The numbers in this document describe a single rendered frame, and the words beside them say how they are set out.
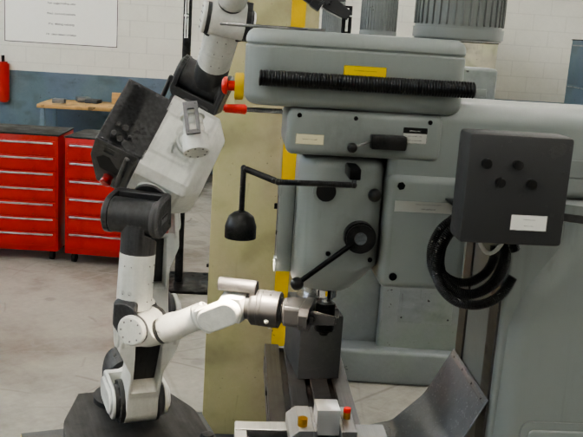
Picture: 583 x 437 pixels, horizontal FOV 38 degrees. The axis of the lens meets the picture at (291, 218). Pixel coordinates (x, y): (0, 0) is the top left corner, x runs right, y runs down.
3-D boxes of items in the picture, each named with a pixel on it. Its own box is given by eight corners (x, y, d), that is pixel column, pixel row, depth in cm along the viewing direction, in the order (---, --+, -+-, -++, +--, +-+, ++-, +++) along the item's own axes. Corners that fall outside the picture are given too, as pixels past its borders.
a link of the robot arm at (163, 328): (194, 335, 203) (131, 359, 210) (212, 324, 213) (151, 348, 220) (178, 295, 203) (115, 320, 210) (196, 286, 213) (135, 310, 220)
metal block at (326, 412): (315, 435, 184) (317, 410, 183) (312, 423, 190) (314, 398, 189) (338, 436, 185) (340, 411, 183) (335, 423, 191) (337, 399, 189)
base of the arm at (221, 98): (167, 101, 235) (163, 90, 223) (187, 61, 236) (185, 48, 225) (215, 124, 235) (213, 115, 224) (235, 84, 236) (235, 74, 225)
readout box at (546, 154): (460, 244, 158) (472, 133, 153) (448, 232, 167) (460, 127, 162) (563, 249, 159) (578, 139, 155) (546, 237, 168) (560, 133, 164)
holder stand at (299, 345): (297, 379, 234) (301, 311, 230) (283, 349, 255) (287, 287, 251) (338, 378, 236) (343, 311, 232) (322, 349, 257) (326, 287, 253)
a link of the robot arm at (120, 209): (103, 251, 208) (108, 198, 206) (117, 245, 217) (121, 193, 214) (148, 258, 206) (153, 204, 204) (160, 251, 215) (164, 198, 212)
